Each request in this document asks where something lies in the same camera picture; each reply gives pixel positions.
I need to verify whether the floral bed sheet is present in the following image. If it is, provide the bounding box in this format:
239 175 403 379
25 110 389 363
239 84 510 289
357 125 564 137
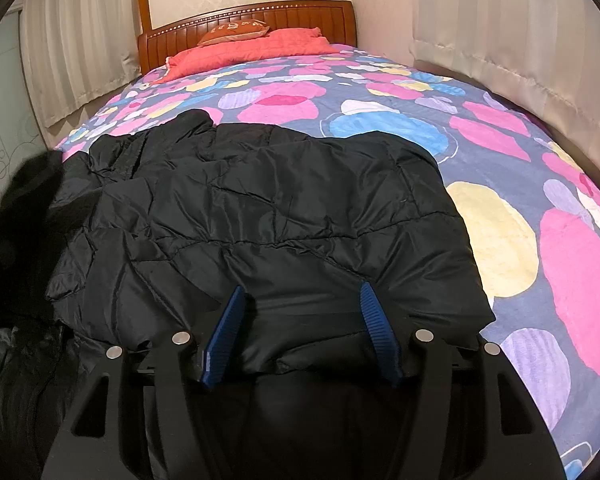
55 42 600 480

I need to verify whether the frosted glass door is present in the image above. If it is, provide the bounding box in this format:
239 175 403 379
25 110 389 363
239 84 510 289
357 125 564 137
0 10 56 221

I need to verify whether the wooden bed headboard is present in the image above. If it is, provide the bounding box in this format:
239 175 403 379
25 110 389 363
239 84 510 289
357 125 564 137
136 0 357 73

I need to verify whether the black puffer jacket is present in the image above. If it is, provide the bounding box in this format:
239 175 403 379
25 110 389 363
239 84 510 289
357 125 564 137
0 109 497 480

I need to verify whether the orange printed pillow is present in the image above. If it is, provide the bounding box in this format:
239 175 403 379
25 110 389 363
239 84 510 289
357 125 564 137
198 19 270 46

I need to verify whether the red pillow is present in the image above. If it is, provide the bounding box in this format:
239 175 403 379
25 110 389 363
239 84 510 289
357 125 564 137
164 27 338 81

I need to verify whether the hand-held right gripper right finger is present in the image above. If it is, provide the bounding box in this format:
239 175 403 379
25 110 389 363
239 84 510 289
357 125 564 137
359 281 567 480

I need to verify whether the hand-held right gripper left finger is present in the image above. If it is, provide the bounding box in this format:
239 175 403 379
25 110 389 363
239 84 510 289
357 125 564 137
41 286 247 480

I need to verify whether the cream curtain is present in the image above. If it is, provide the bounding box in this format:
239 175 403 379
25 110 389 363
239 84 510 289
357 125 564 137
17 0 143 128
410 0 600 186

